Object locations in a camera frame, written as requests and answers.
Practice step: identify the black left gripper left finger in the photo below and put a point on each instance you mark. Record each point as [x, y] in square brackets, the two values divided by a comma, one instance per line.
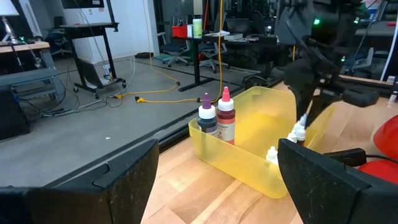
[93, 199]

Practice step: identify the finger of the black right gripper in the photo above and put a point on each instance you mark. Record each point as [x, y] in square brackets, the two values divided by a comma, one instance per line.
[360, 98]
[311, 105]

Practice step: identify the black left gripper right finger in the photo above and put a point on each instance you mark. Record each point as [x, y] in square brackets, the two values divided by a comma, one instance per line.
[326, 193]

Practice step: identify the pink cap food coloring bottle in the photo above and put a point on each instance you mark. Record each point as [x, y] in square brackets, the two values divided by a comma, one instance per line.
[226, 116]

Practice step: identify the purple cap food coloring bottle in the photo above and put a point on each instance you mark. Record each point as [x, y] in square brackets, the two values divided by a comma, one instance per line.
[207, 116]

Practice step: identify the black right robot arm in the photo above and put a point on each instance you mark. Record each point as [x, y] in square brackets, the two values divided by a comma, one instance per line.
[329, 25]

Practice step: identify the red desk lamp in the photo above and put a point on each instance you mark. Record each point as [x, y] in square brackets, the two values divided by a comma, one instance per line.
[387, 137]

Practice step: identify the yellow translucent plastic bin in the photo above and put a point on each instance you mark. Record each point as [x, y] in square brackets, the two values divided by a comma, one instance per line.
[258, 130]

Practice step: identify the grey office chair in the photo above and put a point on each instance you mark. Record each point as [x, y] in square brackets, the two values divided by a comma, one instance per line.
[214, 53]
[174, 49]

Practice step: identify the black office desk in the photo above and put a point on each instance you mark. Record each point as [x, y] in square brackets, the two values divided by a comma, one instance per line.
[196, 62]

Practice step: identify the black box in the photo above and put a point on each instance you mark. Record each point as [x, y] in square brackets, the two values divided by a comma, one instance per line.
[12, 118]

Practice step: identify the green white canister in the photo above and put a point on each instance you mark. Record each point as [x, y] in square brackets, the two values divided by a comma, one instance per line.
[197, 29]

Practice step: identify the white cup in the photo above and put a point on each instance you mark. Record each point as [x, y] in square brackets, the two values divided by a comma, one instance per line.
[106, 71]

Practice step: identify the red storage box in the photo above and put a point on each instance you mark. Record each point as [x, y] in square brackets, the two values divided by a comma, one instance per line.
[179, 31]

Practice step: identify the wooden top desk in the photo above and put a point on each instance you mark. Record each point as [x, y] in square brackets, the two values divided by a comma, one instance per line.
[25, 46]

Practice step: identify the black rolling standing desk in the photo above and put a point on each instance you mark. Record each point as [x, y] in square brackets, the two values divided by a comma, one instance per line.
[87, 29]

